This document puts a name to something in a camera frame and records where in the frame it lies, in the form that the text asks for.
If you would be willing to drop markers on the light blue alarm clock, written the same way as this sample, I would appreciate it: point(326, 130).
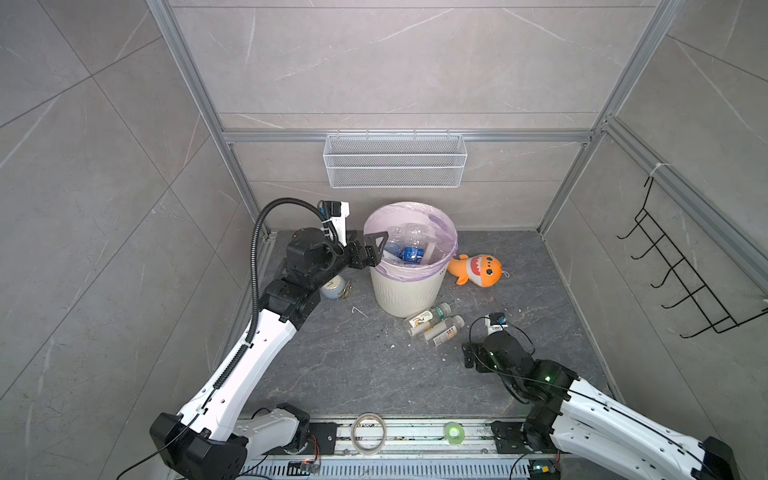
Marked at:
point(336, 288)

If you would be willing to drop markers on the white wire mesh basket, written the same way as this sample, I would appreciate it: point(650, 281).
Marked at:
point(394, 160)

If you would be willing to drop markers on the orange shark plush toy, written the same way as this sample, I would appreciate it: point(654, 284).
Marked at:
point(481, 270)

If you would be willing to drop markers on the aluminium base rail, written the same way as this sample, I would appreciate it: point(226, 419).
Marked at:
point(416, 449)

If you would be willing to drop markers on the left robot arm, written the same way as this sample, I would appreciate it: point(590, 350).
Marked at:
point(207, 439)

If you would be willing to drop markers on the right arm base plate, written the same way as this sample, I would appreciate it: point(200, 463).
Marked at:
point(510, 437)

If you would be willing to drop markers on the blue label bottle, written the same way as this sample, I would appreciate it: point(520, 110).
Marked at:
point(413, 242)

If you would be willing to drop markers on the pink bin liner bag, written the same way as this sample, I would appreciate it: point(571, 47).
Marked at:
point(440, 231)

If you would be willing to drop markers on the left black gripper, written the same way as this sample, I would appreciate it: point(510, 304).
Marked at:
point(370, 254)

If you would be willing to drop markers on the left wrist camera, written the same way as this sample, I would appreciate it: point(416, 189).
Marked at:
point(334, 223)

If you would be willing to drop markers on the black wall hook rack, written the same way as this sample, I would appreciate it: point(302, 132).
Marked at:
point(696, 290)

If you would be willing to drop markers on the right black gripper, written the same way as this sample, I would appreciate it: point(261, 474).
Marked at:
point(481, 352)

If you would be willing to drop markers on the clear tape roll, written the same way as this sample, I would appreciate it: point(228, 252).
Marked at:
point(368, 434)

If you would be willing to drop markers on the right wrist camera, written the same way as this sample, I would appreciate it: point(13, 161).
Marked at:
point(495, 322)

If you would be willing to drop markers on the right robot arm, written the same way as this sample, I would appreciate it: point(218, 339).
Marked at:
point(570, 415)

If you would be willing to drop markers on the cream ribbed trash bin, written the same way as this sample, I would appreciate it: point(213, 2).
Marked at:
point(403, 299)

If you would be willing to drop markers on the crane label green cap bottle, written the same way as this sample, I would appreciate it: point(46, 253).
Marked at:
point(424, 320)

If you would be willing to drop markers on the green tape roll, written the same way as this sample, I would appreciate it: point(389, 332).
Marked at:
point(454, 433)

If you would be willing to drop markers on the clear bottle yellow label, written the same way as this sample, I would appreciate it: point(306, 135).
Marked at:
point(444, 330)

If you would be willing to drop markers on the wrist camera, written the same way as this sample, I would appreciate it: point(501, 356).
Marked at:
point(334, 223)
point(495, 322)

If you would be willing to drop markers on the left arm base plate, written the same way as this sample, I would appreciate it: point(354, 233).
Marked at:
point(314, 436)

